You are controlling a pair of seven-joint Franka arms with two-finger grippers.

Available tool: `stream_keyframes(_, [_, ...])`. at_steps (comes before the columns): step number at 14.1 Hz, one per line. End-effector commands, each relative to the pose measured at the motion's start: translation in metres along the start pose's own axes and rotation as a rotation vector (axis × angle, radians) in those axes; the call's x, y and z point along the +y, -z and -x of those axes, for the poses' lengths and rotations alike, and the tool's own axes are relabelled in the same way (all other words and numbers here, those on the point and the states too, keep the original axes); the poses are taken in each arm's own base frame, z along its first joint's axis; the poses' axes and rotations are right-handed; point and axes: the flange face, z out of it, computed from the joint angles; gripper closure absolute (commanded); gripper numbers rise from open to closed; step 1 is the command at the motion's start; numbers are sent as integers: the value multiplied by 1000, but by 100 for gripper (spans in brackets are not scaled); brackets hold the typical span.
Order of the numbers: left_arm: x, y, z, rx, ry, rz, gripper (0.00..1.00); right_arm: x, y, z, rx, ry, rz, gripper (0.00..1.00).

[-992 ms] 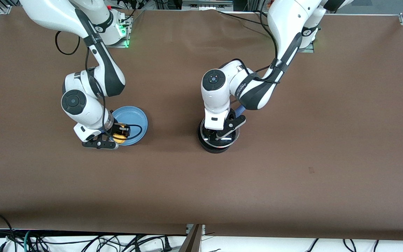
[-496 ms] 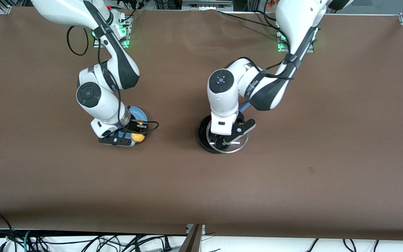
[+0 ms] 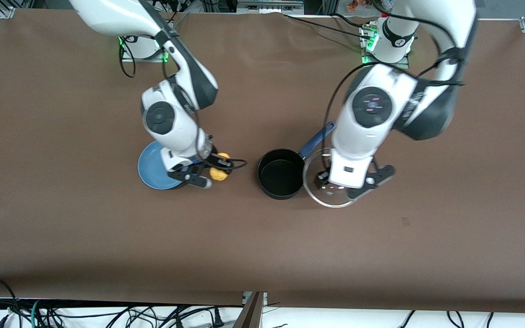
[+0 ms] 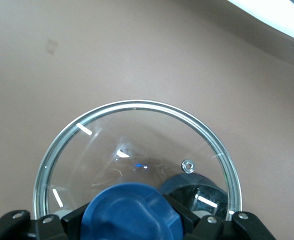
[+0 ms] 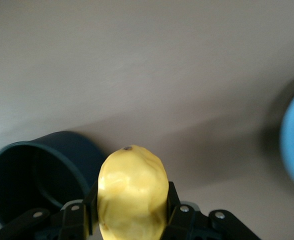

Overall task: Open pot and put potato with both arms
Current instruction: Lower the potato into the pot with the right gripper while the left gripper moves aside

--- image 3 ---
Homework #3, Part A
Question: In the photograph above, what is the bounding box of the yellow potato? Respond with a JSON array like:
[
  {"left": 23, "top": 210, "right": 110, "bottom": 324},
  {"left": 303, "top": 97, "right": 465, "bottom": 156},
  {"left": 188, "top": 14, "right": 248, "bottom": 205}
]
[{"left": 210, "top": 153, "right": 232, "bottom": 182}]

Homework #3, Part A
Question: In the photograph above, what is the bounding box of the glass lid with blue knob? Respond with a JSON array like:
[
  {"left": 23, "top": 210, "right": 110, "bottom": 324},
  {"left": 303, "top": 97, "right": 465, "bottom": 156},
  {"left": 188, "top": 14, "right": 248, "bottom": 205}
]
[{"left": 303, "top": 147, "right": 360, "bottom": 209}]

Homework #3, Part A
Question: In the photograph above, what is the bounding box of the blue round plate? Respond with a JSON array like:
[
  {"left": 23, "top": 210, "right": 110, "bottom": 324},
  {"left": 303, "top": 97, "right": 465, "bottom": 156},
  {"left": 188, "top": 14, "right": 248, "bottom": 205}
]
[{"left": 138, "top": 140, "right": 185, "bottom": 190}]

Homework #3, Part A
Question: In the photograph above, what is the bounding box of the grey metal box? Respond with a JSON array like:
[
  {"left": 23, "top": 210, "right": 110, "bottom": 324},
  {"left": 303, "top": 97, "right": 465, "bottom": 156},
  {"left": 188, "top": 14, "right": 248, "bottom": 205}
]
[{"left": 237, "top": 0, "right": 304, "bottom": 14}]

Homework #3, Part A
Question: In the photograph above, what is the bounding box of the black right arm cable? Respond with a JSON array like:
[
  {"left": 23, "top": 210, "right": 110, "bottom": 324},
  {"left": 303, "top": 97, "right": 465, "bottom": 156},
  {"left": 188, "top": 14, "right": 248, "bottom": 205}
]
[{"left": 119, "top": 36, "right": 247, "bottom": 174}]

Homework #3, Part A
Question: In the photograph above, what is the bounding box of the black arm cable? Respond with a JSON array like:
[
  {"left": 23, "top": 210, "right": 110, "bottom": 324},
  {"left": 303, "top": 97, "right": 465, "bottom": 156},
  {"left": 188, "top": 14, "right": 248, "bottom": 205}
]
[
  {"left": 119, "top": 36, "right": 247, "bottom": 174},
  {"left": 325, "top": 18, "right": 468, "bottom": 137}
]

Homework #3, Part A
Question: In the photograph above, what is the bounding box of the dark pot with blue handle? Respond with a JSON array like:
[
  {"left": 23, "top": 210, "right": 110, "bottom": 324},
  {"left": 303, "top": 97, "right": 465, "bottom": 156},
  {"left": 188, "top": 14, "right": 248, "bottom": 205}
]
[{"left": 257, "top": 122, "right": 337, "bottom": 200}]

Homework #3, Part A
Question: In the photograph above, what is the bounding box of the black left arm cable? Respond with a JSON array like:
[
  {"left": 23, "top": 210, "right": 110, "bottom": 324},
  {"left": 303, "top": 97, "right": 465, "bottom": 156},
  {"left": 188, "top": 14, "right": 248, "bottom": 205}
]
[{"left": 325, "top": 18, "right": 468, "bottom": 137}]

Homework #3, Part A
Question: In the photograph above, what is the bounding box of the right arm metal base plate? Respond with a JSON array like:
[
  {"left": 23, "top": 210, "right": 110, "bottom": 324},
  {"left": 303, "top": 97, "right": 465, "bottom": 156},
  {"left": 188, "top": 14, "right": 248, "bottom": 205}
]
[{"left": 120, "top": 36, "right": 170, "bottom": 63}]

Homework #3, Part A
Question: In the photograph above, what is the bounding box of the aluminium profile post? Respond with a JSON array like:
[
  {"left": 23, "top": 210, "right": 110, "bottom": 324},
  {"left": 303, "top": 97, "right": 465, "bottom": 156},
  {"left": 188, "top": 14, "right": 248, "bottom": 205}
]
[{"left": 233, "top": 292, "right": 268, "bottom": 328}]

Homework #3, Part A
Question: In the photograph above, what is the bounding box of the black cable on table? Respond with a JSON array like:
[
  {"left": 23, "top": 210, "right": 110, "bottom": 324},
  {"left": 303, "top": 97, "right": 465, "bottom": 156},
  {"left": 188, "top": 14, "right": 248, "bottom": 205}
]
[{"left": 283, "top": 13, "right": 368, "bottom": 39}]

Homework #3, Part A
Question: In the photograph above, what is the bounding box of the teal floor cable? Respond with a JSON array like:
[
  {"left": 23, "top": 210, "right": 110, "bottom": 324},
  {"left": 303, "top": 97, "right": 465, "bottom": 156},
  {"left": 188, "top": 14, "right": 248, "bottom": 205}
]
[{"left": 30, "top": 299, "right": 44, "bottom": 328}]

